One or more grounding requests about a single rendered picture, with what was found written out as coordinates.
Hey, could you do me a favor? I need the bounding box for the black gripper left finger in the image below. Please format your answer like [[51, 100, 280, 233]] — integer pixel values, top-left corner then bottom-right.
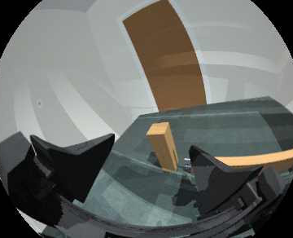
[[29, 133, 115, 204]]

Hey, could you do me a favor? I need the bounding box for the wooden post with slot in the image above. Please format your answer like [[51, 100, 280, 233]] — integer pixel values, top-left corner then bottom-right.
[[146, 122, 178, 172]]

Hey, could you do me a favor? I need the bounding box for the brown wooden board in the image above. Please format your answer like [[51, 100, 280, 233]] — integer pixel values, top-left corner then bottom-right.
[[216, 148, 293, 175]]

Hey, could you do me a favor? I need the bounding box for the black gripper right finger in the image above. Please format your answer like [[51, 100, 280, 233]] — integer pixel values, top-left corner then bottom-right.
[[189, 145, 264, 214]]

